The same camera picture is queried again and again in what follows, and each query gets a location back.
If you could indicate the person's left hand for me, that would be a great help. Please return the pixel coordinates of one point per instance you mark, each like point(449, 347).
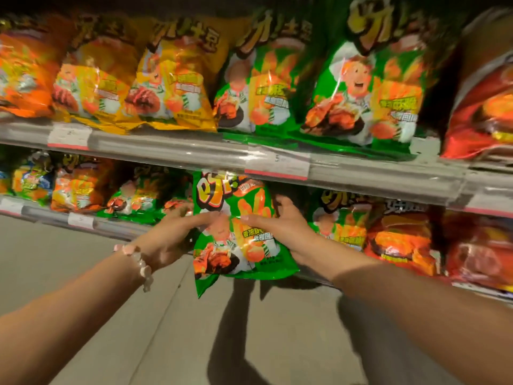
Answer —
point(172, 236)

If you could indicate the red ridged potato chips bag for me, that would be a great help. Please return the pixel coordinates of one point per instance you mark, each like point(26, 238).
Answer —
point(400, 244)
point(481, 116)

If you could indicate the person's right hand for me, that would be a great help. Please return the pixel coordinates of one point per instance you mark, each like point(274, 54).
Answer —
point(292, 236)

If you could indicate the yellow snack bag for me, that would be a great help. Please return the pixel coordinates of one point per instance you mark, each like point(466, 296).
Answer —
point(180, 84)

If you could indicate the person's right forearm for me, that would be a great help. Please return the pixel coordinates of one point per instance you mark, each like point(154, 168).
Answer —
point(400, 304)

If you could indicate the person's left forearm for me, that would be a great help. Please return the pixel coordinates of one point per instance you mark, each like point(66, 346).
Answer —
point(72, 316)

